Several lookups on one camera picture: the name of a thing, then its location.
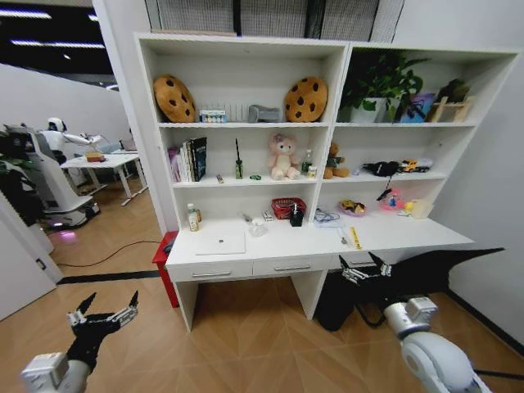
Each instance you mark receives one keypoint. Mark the white ribbed block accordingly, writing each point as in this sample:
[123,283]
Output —
[237,112]

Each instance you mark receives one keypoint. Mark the grey mesh window panel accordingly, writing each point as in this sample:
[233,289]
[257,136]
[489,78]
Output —
[270,16]

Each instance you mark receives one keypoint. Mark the pink plush bunny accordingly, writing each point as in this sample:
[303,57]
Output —
[283,157]

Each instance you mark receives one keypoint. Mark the green potted plant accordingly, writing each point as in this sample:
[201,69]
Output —
[380,82]

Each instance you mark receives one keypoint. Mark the white desk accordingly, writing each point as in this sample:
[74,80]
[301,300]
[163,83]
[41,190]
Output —
[294,245]

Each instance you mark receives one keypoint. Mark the small metal spoon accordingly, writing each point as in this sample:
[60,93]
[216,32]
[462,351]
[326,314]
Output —
[344,239]

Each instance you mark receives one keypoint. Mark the black book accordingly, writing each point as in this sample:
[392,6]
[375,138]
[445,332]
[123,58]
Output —
[199,159]

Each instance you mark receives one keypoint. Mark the green reed diffuser bottle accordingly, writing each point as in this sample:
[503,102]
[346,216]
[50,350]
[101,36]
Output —
[238,170]

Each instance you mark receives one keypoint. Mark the narrow white shelf unit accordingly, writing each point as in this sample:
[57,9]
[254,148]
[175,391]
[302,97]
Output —
[409,139]

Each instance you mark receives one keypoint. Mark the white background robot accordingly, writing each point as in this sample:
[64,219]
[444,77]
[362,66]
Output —
[53,163]

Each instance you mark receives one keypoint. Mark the small white jar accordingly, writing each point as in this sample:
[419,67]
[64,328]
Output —
[312,172]

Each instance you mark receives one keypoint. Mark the white laptop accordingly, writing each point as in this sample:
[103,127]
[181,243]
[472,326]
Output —
[221,243]

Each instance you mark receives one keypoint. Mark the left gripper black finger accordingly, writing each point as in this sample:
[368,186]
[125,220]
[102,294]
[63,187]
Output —
[80,315]
[127,312]

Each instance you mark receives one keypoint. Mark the wooden stand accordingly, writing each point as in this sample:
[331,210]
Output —
[450,109]

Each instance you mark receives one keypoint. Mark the white standing table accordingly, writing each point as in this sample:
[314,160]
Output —
[102,161]

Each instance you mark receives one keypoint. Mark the clear plastic cup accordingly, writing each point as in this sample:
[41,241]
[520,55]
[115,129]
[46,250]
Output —
[258,229]

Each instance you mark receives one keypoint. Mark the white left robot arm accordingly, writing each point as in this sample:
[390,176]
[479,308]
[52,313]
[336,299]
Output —
[49,374]

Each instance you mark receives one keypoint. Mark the yellow toy truck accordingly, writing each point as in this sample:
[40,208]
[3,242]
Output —
[411,165]

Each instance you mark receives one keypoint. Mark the row of pale books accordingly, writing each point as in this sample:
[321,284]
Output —
[180,163]

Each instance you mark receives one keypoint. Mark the red plastic basket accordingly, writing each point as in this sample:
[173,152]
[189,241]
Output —
[282,208]

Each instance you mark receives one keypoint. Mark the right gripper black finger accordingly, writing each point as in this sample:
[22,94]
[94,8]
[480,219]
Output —
[384,268]
[353,276]

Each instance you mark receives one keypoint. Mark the white desk drawer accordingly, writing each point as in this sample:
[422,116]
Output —
[213,272]
[290,267]

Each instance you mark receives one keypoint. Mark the yellow ruler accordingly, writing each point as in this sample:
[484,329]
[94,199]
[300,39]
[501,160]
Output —
[356,237]

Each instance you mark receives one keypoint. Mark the pink plate of snacks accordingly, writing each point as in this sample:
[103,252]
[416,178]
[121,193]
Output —
[352,208]

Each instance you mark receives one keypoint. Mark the dark dried plant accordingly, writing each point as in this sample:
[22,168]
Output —
[454,90]

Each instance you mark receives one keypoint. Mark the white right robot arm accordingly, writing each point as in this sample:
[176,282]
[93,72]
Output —
[434,360]

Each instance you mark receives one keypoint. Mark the orange box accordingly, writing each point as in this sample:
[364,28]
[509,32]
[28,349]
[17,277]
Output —
[94,156]

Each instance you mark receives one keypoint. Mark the purple gift bag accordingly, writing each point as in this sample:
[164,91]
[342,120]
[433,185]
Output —
[417,107]

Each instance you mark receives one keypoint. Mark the brown teddy bear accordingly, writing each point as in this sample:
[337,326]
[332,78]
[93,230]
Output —
[333,161]

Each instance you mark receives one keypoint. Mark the box of small bottles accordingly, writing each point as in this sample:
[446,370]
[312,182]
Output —
[213,115]

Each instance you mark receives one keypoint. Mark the green round tin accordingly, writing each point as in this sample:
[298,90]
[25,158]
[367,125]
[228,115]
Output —
[256,177]

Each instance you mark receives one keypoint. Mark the wide white shelf unit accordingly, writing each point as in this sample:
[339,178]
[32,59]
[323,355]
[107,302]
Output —
[245,86]

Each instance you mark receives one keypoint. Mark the green glass bottle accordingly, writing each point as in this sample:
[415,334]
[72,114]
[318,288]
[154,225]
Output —
[307,161]

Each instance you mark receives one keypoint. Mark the black fabric item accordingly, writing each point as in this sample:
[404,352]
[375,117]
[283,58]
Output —
[381,168]

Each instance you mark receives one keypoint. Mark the dark leafy floor plant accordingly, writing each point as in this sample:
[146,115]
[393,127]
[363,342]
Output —
[16,184]

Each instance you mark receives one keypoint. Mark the cookie shaped cushion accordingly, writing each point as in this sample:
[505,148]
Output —
[174,99]
[306,99]

